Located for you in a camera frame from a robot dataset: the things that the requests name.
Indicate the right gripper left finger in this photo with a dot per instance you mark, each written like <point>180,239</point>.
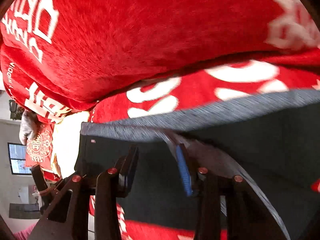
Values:
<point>67,215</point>

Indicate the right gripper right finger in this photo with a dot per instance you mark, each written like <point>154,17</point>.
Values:
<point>224,188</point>

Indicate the black pants with grey stripe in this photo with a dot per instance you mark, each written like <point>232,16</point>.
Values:
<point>157,196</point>

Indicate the red embroidered pillow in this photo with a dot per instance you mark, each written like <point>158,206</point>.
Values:
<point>40,151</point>

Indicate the white bed sheet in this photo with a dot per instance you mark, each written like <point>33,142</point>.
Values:
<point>66,139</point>

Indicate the grey cloth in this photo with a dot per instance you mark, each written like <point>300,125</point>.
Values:
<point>28,127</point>

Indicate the red wedding bed blanket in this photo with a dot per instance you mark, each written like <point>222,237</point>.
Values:
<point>200,89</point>

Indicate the red folded quilt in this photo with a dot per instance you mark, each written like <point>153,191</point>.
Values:
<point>64,56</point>

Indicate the wall monitor screen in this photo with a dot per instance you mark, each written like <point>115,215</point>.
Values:
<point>17,159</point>

